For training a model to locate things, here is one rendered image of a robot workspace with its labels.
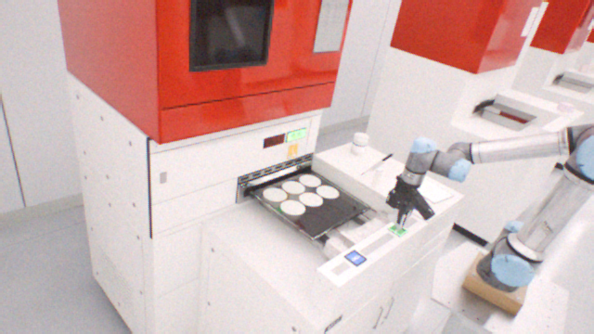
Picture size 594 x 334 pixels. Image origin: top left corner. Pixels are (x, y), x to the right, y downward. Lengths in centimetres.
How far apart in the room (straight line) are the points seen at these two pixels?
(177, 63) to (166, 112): 15
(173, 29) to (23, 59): 162
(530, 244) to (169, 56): 118
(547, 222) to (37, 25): 252
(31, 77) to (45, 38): 23
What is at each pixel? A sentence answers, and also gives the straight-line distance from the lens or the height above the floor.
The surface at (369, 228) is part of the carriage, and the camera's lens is 162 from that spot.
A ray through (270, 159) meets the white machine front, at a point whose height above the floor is 101.
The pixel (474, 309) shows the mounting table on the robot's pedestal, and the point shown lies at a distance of 157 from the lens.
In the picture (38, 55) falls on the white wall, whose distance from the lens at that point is 271.
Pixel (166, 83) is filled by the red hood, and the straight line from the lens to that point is 120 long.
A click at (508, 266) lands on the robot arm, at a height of 106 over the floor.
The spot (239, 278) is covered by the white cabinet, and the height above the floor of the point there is 73.
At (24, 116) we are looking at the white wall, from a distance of 280.
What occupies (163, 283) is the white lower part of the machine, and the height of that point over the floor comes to 58.
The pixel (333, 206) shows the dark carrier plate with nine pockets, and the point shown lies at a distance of 165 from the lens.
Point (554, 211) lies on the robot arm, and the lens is 134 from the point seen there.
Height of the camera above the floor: 181
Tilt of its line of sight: 29 degrees down
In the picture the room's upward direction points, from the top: 10 degrees clockwise
